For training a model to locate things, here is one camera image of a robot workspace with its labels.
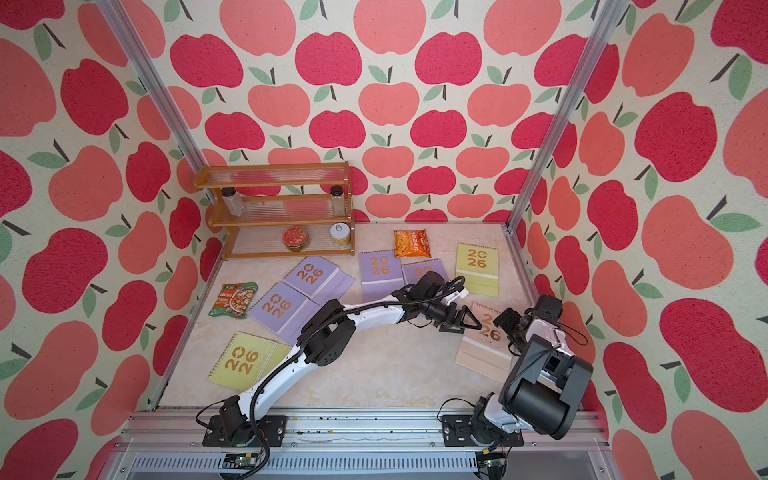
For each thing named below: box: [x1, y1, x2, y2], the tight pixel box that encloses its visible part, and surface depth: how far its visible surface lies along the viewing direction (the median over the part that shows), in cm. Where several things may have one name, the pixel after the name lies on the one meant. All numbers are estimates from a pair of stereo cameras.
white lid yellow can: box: [330, 222, 351, 248], surface depth 113 cm
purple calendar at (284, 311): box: [248, 281, 332, 347], surface depth 98 cm
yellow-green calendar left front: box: [208, 332, 293, 391], surface depth 87 cm
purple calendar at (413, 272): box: [401, 258, 449, 286], surface depth 109 cm
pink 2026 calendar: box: [455, 303, 513, 383], surface depth 89 cm
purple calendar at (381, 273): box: [358, 249, 405, 301], surface depth 107 cm
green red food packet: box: [208, 282, 259, 319], surface depth 100 cm
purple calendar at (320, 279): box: [283, 256, 356, 306], surface depth 106 cm
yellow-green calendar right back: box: [456, 242, 499, 298], surface depth 110 cm
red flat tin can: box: [282, 226, 309, 252], surface depth 114 cm
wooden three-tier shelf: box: [194, 161, 355, 259], surface depth 114 cm
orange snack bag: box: [393, 229, 432, 258], surface depth 113 cm
